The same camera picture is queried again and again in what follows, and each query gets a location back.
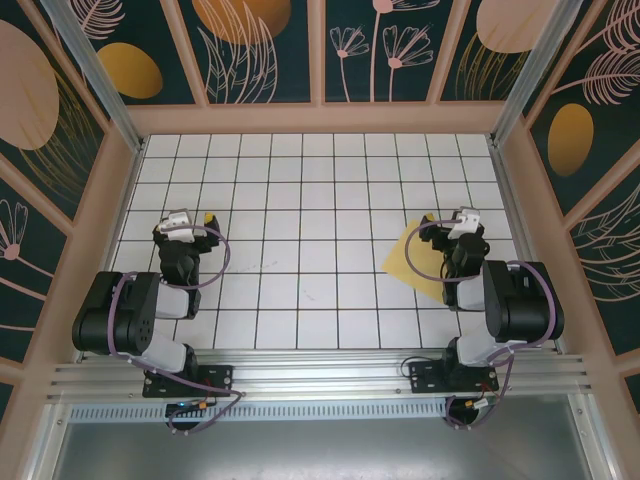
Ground yellow cloth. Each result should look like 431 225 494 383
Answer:
380 219 454 304

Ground grey metal sheet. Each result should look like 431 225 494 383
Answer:
49 419 594 480

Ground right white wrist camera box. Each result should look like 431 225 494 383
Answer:
447 208 482 242

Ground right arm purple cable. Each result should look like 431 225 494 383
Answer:
404 218 559 431

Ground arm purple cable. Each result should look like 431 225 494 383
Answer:
404 218 559 431
107 224 246 435

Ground aluminium side rail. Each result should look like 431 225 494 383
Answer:
492 142 566 354

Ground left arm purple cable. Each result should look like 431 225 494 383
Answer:
107 224 246 435

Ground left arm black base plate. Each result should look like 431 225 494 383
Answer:
142 364 235 399

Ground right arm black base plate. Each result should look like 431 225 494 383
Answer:
408 360 500 394

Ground aluminium frame post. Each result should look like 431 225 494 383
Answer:
491 0 586 147
42 0 146 152

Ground aluminium mounting rail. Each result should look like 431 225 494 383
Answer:
47 349 599 401

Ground grey slotted cable duct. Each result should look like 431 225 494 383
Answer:
69 402 451 422

